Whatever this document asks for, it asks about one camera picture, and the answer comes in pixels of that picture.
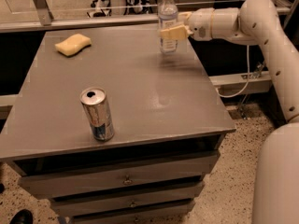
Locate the silver blue redbull can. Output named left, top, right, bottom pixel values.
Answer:
left=79, top=87, right=114, bottom=141

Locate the black shoe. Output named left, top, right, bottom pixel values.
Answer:
left=9, top=209, right=33, bottom=224

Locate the grey drawer cabinet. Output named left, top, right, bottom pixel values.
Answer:
left=0, top=25, right=235, bottom=224

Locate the office chair base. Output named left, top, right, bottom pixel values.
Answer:
left=87, top=0, right=157, bottom=18

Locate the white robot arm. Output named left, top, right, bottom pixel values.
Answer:
left=158, top=0, right=299, bottom=224

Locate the clear blue plastic water bottle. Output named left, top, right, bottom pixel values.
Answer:
left=158, top=0, right=178, bottom=53

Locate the yellow sponge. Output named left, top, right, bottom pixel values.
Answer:
left=55, top=34, right=92, bottom=57

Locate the metal railing frame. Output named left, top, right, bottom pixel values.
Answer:
left=0, top=0, right=299, bottom=34

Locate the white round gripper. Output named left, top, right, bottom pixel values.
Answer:
left=159, top=8, right=214, bottom=41

